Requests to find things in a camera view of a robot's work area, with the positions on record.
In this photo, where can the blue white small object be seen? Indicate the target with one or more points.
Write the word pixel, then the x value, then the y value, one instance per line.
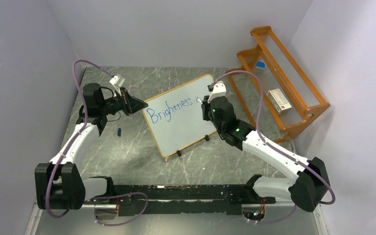
pixel 260 65

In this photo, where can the aluminium rail frame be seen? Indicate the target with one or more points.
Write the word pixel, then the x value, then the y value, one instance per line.
pixel 280 219

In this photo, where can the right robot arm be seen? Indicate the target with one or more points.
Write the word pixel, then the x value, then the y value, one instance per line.
pixel 305 181

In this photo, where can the yellow framed whiteboard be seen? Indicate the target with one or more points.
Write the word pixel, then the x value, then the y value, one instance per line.
pixel 175 116

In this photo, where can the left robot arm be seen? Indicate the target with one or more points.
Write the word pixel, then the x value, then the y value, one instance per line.
pixel 59 185

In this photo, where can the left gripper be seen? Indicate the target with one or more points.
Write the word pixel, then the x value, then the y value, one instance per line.
pixel 125 98

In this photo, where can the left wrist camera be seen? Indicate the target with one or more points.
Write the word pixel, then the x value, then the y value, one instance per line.
pixel 117 81

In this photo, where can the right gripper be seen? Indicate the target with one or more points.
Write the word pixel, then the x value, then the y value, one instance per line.
pixel 205 106

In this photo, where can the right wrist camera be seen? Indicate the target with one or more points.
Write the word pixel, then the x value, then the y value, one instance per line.
pixel 218 90

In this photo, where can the orange wooden rack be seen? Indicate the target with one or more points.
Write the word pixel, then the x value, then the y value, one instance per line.
pixel 283 72

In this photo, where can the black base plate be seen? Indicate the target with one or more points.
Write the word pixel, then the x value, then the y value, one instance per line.
pixel 154 199

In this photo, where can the white red box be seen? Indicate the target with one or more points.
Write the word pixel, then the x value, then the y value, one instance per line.
pixel 278 100

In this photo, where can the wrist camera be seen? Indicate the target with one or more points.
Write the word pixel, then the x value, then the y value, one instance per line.
pixel 218 90
pixel 117 81

